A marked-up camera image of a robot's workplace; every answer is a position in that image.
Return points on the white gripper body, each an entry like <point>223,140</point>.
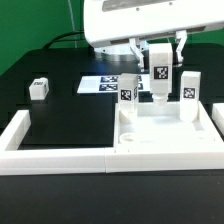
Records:
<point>112,22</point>

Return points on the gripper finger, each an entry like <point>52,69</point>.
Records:
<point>135,47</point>
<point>180,38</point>

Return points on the white square tabletop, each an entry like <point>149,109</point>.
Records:
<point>159,130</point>

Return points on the white marker plate with tags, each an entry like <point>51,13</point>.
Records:
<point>108,84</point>

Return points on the white U-shaped obstacle fence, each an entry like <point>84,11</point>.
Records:
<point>14,161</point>

